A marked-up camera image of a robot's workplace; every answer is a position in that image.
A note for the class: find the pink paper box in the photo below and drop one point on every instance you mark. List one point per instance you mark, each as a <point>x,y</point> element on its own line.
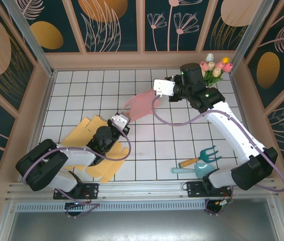
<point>142,105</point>

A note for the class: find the yellow paper box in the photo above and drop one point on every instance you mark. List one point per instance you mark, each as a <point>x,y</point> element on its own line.
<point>79,133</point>

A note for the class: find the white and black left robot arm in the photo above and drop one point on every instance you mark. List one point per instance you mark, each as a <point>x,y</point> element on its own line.
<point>79,158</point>

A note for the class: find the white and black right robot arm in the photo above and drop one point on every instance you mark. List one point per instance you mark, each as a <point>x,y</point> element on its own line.
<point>232,130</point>

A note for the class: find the artificial tulip bouquet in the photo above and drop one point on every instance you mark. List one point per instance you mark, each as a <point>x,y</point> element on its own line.
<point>213,71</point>

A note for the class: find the teal garden trowel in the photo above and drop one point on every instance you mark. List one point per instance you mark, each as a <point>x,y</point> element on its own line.
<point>202,168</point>

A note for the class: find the grey metal sheet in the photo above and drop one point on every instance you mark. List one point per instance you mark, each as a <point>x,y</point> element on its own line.
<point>142,226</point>

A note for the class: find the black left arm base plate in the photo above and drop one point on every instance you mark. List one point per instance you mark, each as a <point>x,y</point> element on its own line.
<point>93,190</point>

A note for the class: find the aluminium mounting rail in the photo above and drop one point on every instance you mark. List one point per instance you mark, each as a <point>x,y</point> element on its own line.
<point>137,190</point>

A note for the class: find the aluminium table edge rail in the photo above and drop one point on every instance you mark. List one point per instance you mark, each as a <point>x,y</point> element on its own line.
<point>41,125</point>
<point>248,125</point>

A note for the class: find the aluminium frame post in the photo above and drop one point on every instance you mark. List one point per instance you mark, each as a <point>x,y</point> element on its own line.
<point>252,35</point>
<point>29,35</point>

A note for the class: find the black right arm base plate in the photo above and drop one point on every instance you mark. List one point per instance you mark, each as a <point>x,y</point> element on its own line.
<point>194,189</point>

